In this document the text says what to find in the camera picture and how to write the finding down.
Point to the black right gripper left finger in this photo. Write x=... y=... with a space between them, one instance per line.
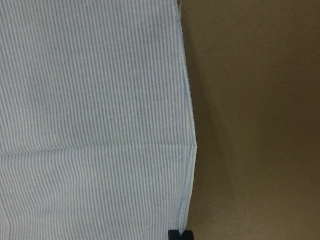
x=174 y=235

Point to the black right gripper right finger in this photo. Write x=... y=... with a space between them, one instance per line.
x=187 y=235

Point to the light blue striped shirt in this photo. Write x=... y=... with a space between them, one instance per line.
x=97 y=131

